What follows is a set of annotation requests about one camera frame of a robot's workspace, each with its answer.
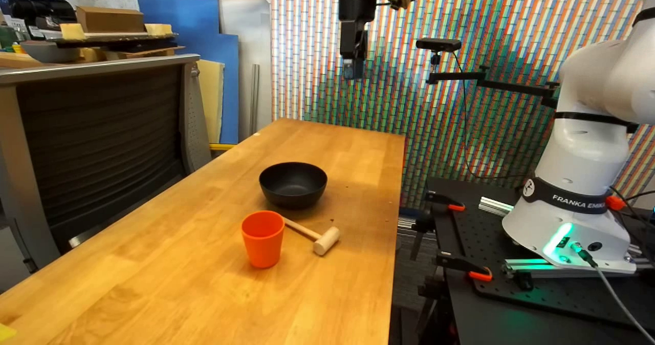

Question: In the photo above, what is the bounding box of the black bowl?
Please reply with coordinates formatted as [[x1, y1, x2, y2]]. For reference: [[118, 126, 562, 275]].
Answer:
[[258, 161, 329, 210]]

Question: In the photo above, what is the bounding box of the orange plastic cup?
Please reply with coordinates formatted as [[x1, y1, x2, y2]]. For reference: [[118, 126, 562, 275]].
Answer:
[[241, 210, 286, 269]]

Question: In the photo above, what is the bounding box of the grey bowl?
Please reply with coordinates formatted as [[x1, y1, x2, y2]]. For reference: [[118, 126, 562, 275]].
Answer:
[[20, 40, 82, 64]]

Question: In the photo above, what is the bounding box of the white board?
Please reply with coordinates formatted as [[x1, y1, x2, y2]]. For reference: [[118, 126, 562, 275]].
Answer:
[[219, 0, 273, 142]]

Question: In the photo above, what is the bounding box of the blue board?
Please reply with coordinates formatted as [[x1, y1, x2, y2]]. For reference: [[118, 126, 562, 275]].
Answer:
[[51, 0, 241, 145]]

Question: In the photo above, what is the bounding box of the yellow foam sheet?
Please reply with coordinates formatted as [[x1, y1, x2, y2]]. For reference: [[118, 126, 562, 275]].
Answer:
[[196, 59, 226, 144]]

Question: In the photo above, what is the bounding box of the black and orange clamp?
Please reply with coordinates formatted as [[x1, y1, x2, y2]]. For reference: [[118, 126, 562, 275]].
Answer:
[[423, 190, 467, 213], [434, 251, 493, 283]]

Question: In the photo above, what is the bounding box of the small wooden mallet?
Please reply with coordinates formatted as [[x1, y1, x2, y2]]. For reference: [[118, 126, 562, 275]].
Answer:
[[282, 217, 341, 257]]

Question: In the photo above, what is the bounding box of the brown cardboard box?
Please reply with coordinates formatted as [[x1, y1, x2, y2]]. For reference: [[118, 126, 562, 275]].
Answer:
[[75, 6, 147, 34]]

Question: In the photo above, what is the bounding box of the grey cabinet with roller shutter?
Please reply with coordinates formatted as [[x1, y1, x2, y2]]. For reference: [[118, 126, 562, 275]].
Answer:
[[0, 54, 212, 280]]

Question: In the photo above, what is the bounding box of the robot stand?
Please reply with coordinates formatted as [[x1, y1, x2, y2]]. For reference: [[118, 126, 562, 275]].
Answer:
[[409, 176, 655, 345]]

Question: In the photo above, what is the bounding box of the black bag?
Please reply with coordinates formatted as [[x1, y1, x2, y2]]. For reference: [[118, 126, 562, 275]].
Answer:
[[0, 0, 78, 29]]

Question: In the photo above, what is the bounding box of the camera on mount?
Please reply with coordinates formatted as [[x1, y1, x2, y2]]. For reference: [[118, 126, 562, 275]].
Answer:
[[415, 37, 559, 109]]

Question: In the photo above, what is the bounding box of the black cable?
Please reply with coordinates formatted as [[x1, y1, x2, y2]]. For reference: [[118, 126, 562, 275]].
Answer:
[[452, 51, 529, 180]]

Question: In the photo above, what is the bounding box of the short aluminium rail piece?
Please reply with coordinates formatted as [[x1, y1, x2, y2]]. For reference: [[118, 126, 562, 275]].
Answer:
[[478, 196, 514, 218]]

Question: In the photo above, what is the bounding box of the grey cable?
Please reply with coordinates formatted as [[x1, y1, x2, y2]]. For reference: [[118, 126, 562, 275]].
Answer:
[[572, 242, 655, 343]]

